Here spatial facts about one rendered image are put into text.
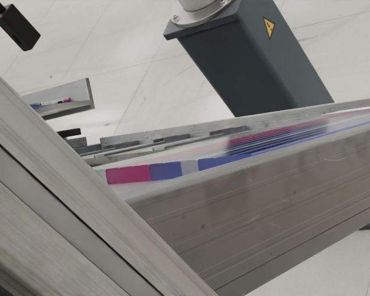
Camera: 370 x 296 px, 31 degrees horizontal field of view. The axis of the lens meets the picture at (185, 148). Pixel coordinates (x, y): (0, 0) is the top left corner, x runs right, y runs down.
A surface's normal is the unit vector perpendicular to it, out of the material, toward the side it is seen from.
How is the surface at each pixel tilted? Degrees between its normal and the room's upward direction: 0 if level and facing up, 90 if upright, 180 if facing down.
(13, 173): 90
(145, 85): 0
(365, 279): 0
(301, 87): 90
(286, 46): 90
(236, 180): 90
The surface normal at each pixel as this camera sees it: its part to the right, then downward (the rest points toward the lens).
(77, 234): 0.77, -0.09
